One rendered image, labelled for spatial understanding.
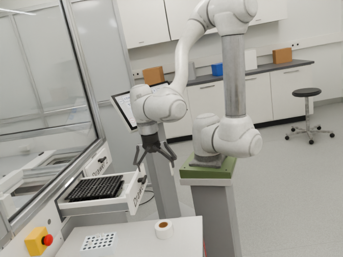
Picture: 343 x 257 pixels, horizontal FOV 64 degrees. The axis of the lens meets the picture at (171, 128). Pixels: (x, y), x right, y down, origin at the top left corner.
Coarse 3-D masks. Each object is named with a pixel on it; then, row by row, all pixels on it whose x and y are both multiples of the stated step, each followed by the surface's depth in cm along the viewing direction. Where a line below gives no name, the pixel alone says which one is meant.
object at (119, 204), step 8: (96, 176) 140; (104, 176) 139; (128, 176) 138; (72, 184) 136; (128, 184) 138; (64, 192) 129; (120, 192) 131; (64, 200) 127; (88, 200) 117; (96, 200) 116; (104, 200) 115; (112, 200) 115; (120, 200) 114; (64, 208) 118; (72, 208) 117; (80, 208) 117; (88, 208) 117; (96, 208) 116; (104, 208) 116; (112, 208) 115; (120, 208) 115; (128, 208) 115; (64, 216) 120
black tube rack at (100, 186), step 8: (112, 176) 135; (80, 184) 133; (88, 184) 132; (96, 184) 130; (104, 184) 128; (112, 184) 127; (120, 184) 133; (72, 192) 126; (80, 192) 125; (88, 192) 124; (96, 192) 122; (104, 192) 121; (72, 200) 125; (80, 200) 123
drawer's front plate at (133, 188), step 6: (144, 168) 139; (138, 174) 127; (132, 180) 120; (132, 186) 116; (138, 186) 124; (144, 186) 134; (126, 192) 111; (132, 192) 115; (132, 198) 114; (132, 204) 112; (138, 204) 120; (132, 210) 113
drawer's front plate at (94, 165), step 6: (102, 150) 168; (96, 156) 160; (102, 156) 165; (90, 162) 152; (96, 162) 157; (108, 162) 173; (90, 168) 148; (96, 168) 155; (102, 168) 163; (90, 174) 147; (96, 174) 154
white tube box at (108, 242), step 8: (112, 232) 109; (88, 240) 107; (96, 240) 107; (104, 240) 105; (112, 240) 104; (88, 248) 103; (96, 248) 101; (104, 248) 101; (112, 248) 101; (88, 256) 102; (96, 256) 102
